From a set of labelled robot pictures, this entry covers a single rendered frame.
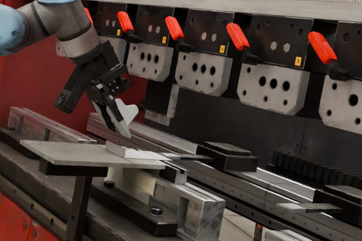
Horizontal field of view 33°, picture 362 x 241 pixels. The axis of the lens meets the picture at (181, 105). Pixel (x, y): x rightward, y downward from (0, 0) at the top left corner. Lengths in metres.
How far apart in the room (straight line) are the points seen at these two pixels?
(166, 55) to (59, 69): 0.93
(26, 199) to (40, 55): 0.69
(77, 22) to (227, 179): 0.58
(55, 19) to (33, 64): 0.95
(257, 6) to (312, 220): 0.49
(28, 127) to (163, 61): 0.74
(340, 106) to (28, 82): 1.40
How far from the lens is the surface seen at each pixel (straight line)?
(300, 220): 1.40
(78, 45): 1.26
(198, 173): 1.66
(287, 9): 1.09
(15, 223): 1.72
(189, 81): 1.26
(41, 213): 1.57
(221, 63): 1.19
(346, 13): 1.01
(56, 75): 2.22
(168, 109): 1.37
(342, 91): 0.98
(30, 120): 1.96
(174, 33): 1.26
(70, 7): 1.24
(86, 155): 1.30
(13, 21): 1.10
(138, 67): 1.42
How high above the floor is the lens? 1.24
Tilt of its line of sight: 5 degrees down
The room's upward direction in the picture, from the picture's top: 11 degrees clockwise
